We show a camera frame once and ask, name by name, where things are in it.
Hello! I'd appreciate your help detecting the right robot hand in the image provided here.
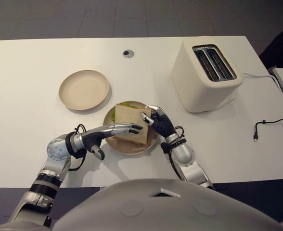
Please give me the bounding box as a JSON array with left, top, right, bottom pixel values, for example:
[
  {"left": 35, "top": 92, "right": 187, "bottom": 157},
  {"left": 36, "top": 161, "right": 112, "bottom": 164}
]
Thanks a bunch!
[{"left": 140, "top": 104, "right": 178, "bottom": 140}]

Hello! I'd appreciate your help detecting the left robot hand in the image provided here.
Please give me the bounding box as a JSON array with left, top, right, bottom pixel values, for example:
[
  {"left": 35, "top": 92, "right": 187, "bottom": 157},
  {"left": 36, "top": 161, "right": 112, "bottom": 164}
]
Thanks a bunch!
[{"left": 74, "top": 122, "right": 144, "bottom": 161}]

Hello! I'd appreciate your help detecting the bread slice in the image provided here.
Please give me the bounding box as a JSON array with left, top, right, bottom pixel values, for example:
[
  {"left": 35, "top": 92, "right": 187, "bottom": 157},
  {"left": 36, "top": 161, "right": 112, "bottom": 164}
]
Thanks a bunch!
[
  {"left": 111, "top": 136, "right": 147, "bottom": 148},
  {"left": 112, "top": 103, "right": 152, "bottom": 147}
]

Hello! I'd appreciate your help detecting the beige plate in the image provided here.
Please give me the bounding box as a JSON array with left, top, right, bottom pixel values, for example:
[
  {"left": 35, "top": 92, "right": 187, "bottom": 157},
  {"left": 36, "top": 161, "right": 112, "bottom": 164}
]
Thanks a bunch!
[
  {"left": 58, "top": 69, "right": 110, "bottom": 111},
  {"left": 103, "top": 100, "right": 160, "bottom": 156}
]

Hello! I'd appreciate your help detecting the green lettuce leaf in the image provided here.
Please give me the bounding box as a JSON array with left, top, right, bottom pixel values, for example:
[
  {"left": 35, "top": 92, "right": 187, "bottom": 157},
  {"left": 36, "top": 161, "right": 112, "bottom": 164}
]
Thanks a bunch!
[{"left": 110, "top": 101, "right": 139, "bottom": 122}]

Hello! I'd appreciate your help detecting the cream toaster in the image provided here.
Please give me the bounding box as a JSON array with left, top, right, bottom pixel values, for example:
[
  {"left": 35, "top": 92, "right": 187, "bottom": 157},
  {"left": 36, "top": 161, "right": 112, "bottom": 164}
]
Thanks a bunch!
[{"left": 171, "top": 36, "right": 244, "bottom": 114}]

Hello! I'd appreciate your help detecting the robot body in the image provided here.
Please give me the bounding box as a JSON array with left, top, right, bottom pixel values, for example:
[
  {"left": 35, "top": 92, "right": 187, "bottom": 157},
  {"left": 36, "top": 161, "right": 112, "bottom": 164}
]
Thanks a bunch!
[{"left": 51, "top": 178, "right": 283, "bottom": 231}]

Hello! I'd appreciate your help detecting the white cord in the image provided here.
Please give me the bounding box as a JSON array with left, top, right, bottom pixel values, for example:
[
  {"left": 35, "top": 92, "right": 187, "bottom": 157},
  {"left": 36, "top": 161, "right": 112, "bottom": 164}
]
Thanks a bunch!
[{"left": 232, "top": 73, "right": 283, "bottom": 113}]

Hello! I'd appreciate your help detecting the black charging cable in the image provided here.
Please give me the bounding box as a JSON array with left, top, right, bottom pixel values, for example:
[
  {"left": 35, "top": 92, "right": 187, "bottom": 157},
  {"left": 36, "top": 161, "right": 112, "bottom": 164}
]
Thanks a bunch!
[{"left": 253, "top": 119, "right": 283, "bottom": 143}]

